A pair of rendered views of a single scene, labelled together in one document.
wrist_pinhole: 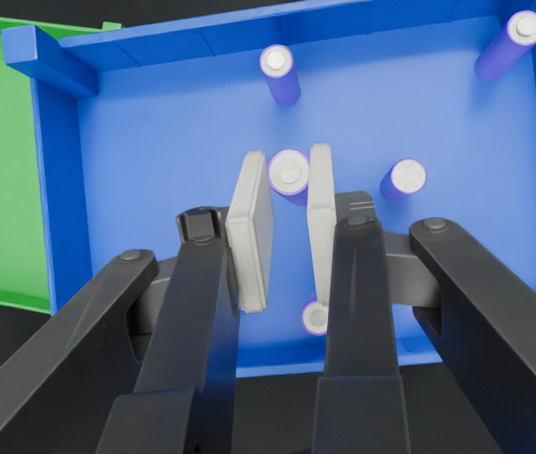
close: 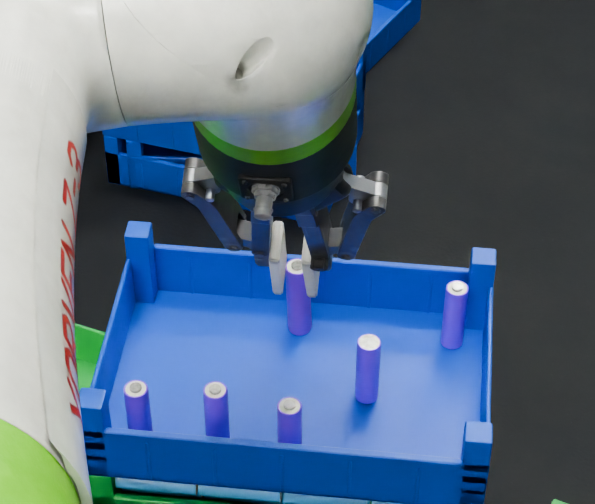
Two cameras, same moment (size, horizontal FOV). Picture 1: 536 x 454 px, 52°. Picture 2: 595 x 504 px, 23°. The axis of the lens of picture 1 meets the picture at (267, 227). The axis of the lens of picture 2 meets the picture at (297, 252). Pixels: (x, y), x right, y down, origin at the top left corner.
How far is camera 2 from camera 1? 0.90 m
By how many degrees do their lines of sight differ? 44
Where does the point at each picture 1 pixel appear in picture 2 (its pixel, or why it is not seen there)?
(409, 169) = (370, 339)
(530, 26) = (459, 286)
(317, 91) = (323, 331)
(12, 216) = not seen: outside the picture
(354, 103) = (348, 343)
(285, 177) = (294, 266)
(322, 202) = not seen: hidden behind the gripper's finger
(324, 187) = not seen: hidden behind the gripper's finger
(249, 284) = (275, 247)
